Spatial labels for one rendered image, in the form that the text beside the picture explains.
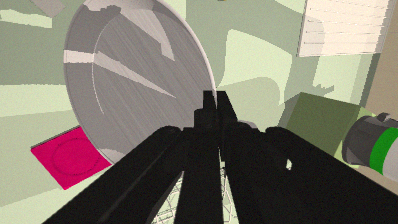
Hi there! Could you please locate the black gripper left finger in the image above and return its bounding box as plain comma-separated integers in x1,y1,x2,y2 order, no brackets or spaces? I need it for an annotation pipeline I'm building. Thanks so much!
42,91,224,224

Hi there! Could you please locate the white ribbed draining mat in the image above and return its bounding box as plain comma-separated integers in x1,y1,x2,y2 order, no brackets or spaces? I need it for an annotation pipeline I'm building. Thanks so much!
297,0,397,57

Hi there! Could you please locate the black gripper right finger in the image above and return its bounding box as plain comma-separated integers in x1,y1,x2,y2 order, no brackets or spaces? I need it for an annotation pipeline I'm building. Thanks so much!
216,91,398,224

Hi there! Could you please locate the pink square coaster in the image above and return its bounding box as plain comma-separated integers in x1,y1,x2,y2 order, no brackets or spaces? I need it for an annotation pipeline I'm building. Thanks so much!
30,126,112,190

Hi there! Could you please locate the white wire dish rack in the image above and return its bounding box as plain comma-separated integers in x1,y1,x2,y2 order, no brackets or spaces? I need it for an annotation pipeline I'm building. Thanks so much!
154,167,233,224

